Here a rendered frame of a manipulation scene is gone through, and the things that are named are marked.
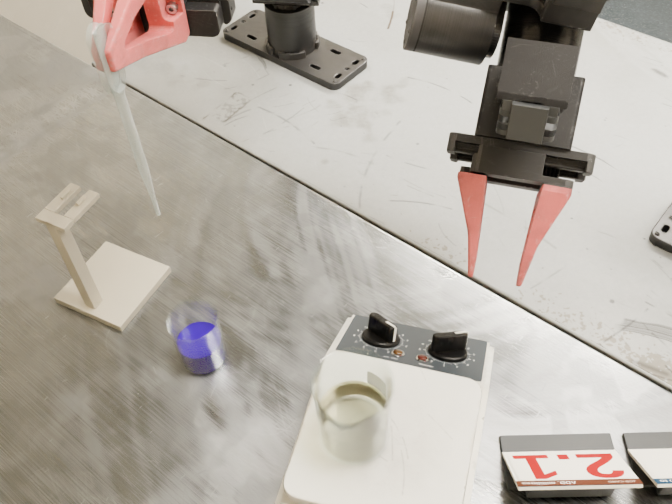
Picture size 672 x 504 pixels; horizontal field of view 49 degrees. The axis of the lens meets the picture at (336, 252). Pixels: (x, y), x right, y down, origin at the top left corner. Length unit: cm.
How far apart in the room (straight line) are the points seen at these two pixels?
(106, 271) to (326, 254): 22
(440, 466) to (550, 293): 26
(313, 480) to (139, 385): 22
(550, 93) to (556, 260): 31
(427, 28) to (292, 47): 44
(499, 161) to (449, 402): 18
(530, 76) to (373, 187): 37
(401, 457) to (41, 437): 32
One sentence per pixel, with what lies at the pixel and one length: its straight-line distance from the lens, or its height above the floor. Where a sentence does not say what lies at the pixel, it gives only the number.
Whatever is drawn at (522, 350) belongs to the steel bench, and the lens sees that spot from 69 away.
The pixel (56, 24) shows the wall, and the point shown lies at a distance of 204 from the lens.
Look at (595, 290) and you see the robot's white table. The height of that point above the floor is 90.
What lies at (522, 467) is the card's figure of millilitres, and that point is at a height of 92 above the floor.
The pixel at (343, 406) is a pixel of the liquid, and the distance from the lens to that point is 51.
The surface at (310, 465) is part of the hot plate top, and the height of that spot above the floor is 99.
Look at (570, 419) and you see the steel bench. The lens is 66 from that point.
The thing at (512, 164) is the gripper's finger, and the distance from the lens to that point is 53.
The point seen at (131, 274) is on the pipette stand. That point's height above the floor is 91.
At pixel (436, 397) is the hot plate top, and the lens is 55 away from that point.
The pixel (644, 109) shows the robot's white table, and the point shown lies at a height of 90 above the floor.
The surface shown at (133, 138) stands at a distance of 49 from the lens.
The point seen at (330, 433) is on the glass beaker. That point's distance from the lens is 49.
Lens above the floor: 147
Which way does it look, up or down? 50 degrees down
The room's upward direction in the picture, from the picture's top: 3 degrees counter-clockwise
